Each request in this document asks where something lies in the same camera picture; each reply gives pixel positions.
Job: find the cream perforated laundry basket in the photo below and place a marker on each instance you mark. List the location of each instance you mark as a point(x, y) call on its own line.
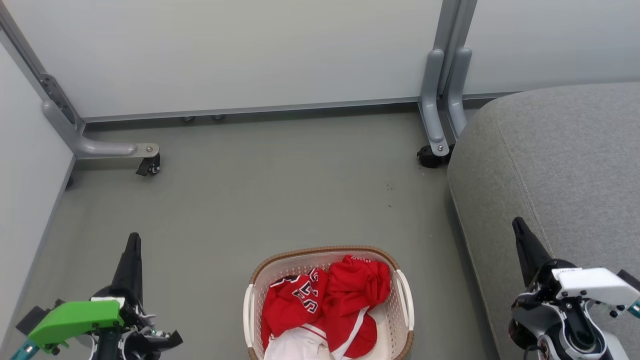
point(402, 310)

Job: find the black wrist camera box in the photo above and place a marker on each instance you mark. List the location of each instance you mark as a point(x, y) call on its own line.
point(630, 280)
point(32, 320)

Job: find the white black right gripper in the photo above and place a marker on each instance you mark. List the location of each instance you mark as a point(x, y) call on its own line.
point(590, 285)

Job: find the grey metal partition leg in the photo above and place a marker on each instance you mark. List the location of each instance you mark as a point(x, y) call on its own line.
point(457, 100)
point(100, 148)
point(432, 110)

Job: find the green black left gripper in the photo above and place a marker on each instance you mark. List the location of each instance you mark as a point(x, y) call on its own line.
point(75, 317)

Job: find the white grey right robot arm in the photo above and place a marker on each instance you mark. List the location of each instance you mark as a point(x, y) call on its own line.
point(565, 325)

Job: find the red lettered sports garment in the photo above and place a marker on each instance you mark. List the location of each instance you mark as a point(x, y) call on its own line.
point(292, 300)

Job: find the white garment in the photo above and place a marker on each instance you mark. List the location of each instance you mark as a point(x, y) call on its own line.
point(297, 347)

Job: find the plain red garment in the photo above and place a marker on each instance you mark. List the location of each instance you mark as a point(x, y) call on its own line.
point(355, 295)

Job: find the grey fabric sofa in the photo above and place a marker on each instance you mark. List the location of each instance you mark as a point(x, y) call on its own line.
point(550, 165)

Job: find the grey metal partition post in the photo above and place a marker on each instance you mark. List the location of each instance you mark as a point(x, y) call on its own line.
point(30, 65)
point(452, 30)

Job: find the grey partition base rail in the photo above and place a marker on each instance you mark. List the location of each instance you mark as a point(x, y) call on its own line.
point(490, 95)
point(250, 109)

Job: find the black caster wheel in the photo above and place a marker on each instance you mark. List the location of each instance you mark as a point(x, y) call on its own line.
point(429, 156)
point(149, 166)

